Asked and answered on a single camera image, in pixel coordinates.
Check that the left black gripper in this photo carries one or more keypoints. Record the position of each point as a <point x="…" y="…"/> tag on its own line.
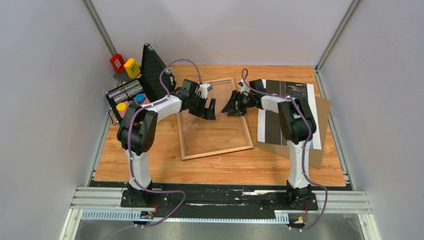
<point x="209" y="114"/>

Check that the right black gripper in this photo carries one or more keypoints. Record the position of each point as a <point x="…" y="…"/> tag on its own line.
<point x="236" y="96"/>

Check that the photo print white border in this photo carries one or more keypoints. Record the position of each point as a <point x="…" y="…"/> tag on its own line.
<point x="268" y="125"/>

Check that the wooden picture frame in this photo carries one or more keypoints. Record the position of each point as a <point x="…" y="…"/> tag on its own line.
<point x="199" y="138"/>

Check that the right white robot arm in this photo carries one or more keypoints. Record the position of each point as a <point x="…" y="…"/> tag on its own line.
<point x="297" y="125"/>

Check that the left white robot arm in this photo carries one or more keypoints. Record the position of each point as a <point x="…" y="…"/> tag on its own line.
<point x="137" y="130"/>

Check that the black open toy case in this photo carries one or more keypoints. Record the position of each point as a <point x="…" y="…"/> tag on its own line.
<point x="146" y="84"/>

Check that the blue round disc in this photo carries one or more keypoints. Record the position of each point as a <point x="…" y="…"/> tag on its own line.
<point x="140" y="98"/>

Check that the yellow round disc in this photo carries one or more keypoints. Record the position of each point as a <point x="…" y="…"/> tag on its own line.
<point x="121" y="106"/>

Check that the brown cardboard backing sheet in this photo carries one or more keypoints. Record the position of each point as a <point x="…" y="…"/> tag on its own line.
<point x="316" y="152"/>

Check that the yellow toy house block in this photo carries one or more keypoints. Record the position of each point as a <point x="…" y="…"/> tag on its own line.
<point x="132" y="68"/>

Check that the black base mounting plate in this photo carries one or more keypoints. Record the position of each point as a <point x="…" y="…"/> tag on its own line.
<point x="218" y="201"/>

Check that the red toy house block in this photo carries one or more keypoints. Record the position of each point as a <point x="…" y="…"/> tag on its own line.
<point x="117" y="63"/>

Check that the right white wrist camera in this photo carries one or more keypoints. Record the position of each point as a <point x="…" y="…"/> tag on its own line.
<point x="244" y="89"/>

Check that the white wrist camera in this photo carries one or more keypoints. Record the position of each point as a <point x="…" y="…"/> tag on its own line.
<point x="244" y="89"/>
<point x="203" y="90"/>

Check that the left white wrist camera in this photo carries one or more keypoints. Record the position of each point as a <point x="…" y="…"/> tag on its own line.
<point x="203" y="90"/>

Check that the aluminium rail frame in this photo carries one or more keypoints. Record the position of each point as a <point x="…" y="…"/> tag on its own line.
<point x="103" y="203"/>

